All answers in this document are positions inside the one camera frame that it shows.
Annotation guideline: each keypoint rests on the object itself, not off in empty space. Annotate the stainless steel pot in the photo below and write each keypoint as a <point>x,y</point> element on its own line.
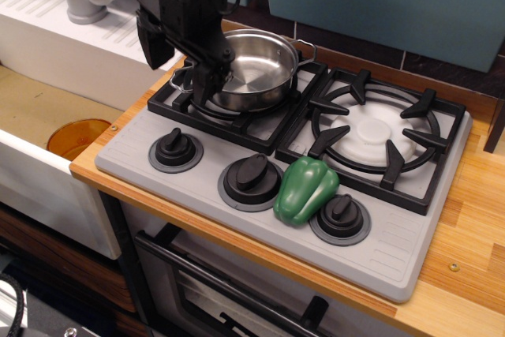
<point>263,70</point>

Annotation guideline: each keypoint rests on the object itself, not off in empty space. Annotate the black stove knob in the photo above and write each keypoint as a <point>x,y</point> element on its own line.
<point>250,184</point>
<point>175,152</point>
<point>342,221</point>

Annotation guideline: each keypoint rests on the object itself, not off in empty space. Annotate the green toy bell pepper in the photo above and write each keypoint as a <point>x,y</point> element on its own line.
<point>306,187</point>

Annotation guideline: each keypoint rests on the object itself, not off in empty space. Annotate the grey toy stove top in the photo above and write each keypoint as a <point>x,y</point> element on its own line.
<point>387,262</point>

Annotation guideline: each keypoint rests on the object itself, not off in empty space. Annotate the black oven door handle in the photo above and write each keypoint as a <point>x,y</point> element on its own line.
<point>159,246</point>

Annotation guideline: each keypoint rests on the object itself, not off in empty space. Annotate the black left burner grate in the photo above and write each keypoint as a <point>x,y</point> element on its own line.
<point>259,131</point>

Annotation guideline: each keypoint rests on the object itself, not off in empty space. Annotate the white burner cap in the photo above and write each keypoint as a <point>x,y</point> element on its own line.
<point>371,127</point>

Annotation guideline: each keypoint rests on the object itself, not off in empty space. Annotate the black middle stove knob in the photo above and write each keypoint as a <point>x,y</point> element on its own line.
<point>250,184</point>

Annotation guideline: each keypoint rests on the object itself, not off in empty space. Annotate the black burner grate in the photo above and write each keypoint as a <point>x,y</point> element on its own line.
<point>391,143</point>
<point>259,131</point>

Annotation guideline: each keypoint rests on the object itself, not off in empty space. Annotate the black right burner grate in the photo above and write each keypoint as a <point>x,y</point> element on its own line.
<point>391,143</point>

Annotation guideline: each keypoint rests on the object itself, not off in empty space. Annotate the black right stove knob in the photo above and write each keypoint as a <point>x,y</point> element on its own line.
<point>342,221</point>

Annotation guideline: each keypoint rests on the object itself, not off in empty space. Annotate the white toy sink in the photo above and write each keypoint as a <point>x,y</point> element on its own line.
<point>54,72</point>

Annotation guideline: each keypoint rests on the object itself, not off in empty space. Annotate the black left stove knob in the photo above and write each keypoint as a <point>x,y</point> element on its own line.
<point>175,152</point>

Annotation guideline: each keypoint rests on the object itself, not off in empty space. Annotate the toy oven door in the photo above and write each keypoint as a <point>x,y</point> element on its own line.
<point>210,291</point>

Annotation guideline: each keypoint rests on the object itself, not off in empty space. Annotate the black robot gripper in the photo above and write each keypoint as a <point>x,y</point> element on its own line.
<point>193,27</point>

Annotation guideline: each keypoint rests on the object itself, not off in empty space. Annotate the orange plastic plate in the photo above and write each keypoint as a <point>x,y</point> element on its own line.
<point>73,138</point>

